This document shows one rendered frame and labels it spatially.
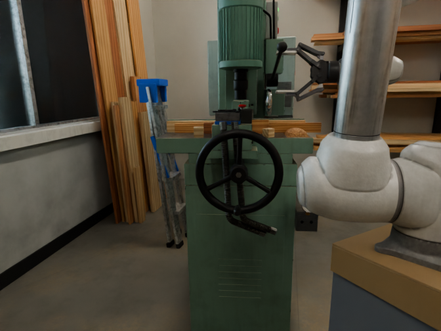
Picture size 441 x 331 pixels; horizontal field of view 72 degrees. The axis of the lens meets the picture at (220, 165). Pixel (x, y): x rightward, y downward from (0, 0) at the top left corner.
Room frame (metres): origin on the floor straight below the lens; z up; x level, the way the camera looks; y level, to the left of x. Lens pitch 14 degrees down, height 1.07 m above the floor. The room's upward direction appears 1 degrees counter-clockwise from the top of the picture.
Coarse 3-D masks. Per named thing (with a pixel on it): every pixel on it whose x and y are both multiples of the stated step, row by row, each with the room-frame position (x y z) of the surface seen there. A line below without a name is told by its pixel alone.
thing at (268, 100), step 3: (267, 90) 1.41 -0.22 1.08; (270, 90) 1.41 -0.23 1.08; (267, 93) 1.39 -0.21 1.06; (270, 93) 1.38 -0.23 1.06; (267, 96) 1.38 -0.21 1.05; (270, 96) 1.38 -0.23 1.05; (267, 99) 1.37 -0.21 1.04; (270, 99) 1.37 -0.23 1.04; (267, 102) 1.37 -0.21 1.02; (270, 102) 1.37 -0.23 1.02; (267, 105) 1.37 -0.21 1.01; (270, 105) 1.37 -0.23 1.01; (267, 108) 1.38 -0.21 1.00; (270, 108) 1.37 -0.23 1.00; (267, 111) 1.38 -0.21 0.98; (270, 111) 1.38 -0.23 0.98; (267, 114) 1.40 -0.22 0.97; (270, 114) 1.41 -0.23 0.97
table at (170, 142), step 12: (156, 144) 1.17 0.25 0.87; (168, 144) 1.17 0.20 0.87; (180, 144) 1.16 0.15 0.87; (192, 144) 1.16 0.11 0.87; (204, 144) 1.16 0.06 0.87; (252, 144) 1.14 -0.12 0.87; (276, 144) 1.13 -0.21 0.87; (288, 144) 1.13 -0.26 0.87; (300, 144) 1.13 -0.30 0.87; (312, 144) 1.12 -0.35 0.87; (216, 156) 1.06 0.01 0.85; (228, 156) 1.05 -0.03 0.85; (252, 156) 1.05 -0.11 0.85
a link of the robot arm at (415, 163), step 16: (416, 144) 0.70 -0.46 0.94; (432, 144) 0.67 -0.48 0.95; (400, 160) 0.69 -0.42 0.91; (416, 160) 0.67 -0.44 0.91; (432, 160) 0.65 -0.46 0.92; (416, 176) 0.64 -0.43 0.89; (432, 176) 0.63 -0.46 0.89; (416, 192) 0.63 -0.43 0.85; (432, 192) 0.62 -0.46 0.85; (416, 208) 0.63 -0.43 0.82; (432, 208) 0.62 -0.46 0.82; (400, 224) 0.65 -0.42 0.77; (416, 224) 0.63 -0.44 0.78; (432, 224) 0.62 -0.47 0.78; (432, 240) 0.62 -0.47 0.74
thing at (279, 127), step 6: (180, 126) 1.32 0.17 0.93; (186, 126) 1.32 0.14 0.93; (192, 126) 1.32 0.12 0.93; (198, 126) 1.32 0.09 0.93; (270, 126) 1.29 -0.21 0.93; (276, 126) 1.29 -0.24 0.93; (282, 126) 1.29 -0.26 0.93; (288, 126) 1.28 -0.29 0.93; (294, 126) 1.28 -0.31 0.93; (300, 126) 1.28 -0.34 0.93; (306, 126) 1.28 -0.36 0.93; (312, 126) 1.27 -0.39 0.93; (318, 126) 1.27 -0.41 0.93; (180, 132) 1.32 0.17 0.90; (186, 132) 1.32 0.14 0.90; (192, 132) 1.32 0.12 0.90; (276, 132) 1.29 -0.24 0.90; (282, 132) 1.28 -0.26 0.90; (306, 132) 1.28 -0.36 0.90; (312, 132) 1.27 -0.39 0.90; (318, 132) 1.27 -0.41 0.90
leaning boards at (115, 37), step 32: (96, 0) 2.52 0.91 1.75; (128, 0) 3.03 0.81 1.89; (96, 32) 2.46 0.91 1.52; (128, 32) 3.03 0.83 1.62; (96, 64) 2.44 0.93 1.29; (128, 64) 2.88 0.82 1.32; (96, 96) 2.40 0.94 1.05; (128, 96) 2.80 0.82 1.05; (128, 128) 2.47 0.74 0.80; (128, 160) 2.42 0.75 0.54; (128, 192) 2.40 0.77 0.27
